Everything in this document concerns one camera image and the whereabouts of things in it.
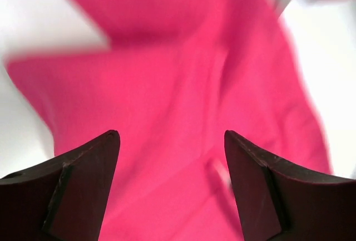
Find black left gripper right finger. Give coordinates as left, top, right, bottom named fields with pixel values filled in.
left=224, top=130, right=355, bottom=240

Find pink trousers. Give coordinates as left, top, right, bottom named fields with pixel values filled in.
left=7, top=0, right=330, bottom=240

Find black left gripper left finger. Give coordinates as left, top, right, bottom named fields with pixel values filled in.
left=1, top=130, right=120, bottom=240

